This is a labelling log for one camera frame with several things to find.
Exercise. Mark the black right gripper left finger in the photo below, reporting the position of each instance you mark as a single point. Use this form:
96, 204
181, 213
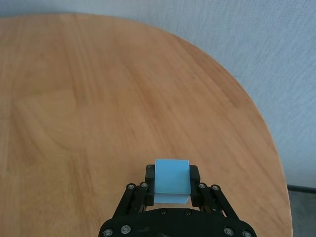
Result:
150, 187

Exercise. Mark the blue cube block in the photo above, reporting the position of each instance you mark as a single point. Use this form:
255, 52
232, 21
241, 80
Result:
171, 177

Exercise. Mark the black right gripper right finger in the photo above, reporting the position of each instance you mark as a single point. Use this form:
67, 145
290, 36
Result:
195, 187

